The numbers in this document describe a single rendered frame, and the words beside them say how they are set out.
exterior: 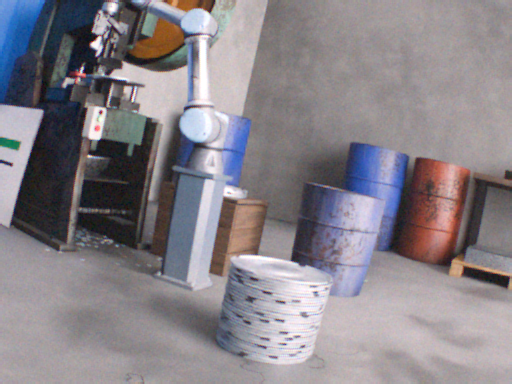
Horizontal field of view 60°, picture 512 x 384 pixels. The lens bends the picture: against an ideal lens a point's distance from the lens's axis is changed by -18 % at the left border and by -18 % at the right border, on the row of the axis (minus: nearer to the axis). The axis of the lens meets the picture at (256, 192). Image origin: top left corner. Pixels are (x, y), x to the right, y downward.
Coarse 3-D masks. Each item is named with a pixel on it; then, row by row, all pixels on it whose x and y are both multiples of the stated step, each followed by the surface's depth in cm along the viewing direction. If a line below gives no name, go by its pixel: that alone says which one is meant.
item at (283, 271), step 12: (240, 264) 145; (252, 264) 148; (264, 264) 149; (276, 264) 152; (288, 264) 160; (264, 276) 134; (276, 276) 138; (288, 276) 141; (300, 276) 143; (312, 276) 147; (324, 276) 150
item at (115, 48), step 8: (120, 16) 231; (128, 16) 236; (120, 24) 233; (128, 24) 238; (128, 32) 240; (112, 40) 230; (120, 40) 236; (128, 40) 241; (104, 48) 230; (112, 48) 230; (120, 48) 234; (104, 56) 230; (112, 56) 231; (120, 56) 236
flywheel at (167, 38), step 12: (168, 0) 265; (180, 0) 265; (192, 0) 261; (204, 0) 253; (168, 24) 267; (156, 36) 271; (168, 36) 267; (180, 36) 258; (144, 48) 270; (156, 48) 265; (168, 48) 261; (156, 60) 271
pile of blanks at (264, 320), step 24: (240, 288) 138; (264, 288) 134; (288, 288) 133; (312, 288) 139; (240, 312) 138; (264, 312) 134; (288, 312) 134; (312, 312) 138; (216, 336) 147; (240, 336) 138; (264, 336) 134; (288, 336) 135; (312, 336) 140; (264, 360) 136; (288, 360) 136
